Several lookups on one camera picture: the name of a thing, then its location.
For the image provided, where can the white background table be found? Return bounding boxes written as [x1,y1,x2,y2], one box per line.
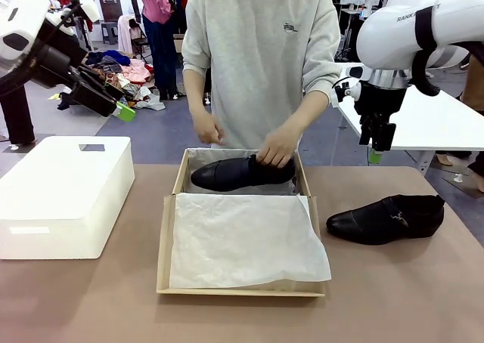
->
[335,61,484,152]

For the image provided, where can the white plastic storage box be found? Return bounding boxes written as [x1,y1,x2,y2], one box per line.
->
[0,135,136,261]

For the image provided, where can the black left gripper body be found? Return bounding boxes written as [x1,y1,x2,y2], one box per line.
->
[32,20,88,90]

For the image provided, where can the person's right hand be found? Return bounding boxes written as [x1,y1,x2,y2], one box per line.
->
[191,108,228,147]

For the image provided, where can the white tissue paper sheet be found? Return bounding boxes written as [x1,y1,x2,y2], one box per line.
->
[169,148,333,289]

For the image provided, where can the white garment on chair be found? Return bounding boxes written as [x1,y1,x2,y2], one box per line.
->
[117,14,149,56]

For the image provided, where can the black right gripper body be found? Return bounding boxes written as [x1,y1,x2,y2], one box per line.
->
[355,80,408,124]

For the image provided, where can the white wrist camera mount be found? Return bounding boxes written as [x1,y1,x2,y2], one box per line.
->
[331,65,367,109]
[47,0,101,36]

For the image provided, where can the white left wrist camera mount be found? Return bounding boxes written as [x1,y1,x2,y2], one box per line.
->
[47,0,101,36]

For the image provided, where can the person's grey sweatshirt torso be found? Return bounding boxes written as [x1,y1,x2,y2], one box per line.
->
[181,0,343,159]

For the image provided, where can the brown cardboard shoe box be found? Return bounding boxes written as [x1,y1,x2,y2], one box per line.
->
[156,148,327,298]

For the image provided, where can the mannequin with pink shirt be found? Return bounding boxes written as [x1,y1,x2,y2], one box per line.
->
[134,0,178,101]

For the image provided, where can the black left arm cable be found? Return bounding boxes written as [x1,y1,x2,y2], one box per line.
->
[0,2,82,98]

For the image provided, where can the black leather shoe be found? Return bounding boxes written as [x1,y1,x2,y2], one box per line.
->
[325,194,446,246]
[190,156,297,193]

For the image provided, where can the person's left forearm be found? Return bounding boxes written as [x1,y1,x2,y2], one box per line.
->
[287,91,333,142]

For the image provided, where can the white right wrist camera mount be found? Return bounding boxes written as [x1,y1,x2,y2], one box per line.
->
[331,65,367,109]

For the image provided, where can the person's left hand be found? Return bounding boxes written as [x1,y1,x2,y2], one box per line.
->
[256,130,300,169]

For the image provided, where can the bystander with dark trousers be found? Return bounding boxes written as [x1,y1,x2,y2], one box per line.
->
[0,81,38,147]

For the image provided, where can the pile of colourful clothes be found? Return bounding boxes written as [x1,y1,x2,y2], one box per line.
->
[56,50,167,113]

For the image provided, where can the person's right forearm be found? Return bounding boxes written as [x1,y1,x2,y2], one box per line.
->
[188,88,213,116]

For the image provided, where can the dark red chair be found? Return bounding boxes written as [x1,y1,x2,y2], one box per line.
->
[100,0,123,45]

